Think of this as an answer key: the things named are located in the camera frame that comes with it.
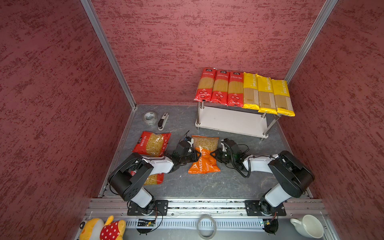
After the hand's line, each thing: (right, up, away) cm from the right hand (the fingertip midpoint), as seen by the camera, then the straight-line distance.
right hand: (208, 157), depth 90 cm
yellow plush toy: (-52, -24, -27) cm, 63 cm away
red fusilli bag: (-36, +7, +4) cm, 37 cm away
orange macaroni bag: (-2, -2, -5) cm, 6 cm away
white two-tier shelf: (+31, +21, +14) cm, 40 cm away
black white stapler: (-33, +22, +17) cm, 43 cm away
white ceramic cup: (+44, -25, -24) cm, 56 cm away
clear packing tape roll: (-44, +25, +23) cm, 55 cm away
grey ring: (0, -27, -25) cm, 37 cm away
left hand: (-5, 0, 0) cm, 5 cm away
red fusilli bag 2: (-31, -10, -9) cm, 34 cm away
